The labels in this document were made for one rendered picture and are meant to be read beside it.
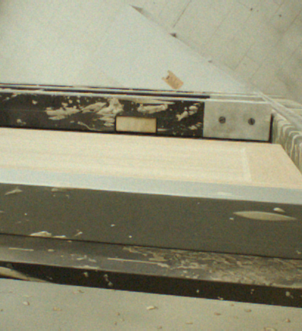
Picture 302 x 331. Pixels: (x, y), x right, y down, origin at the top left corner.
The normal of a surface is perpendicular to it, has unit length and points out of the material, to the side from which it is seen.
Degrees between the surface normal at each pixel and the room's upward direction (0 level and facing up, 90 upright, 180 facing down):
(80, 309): 58
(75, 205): 90
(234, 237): 90
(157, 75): 90
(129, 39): 90
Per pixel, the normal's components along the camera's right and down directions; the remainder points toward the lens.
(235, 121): -0.15, 0.18
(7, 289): 0.04, -0.98
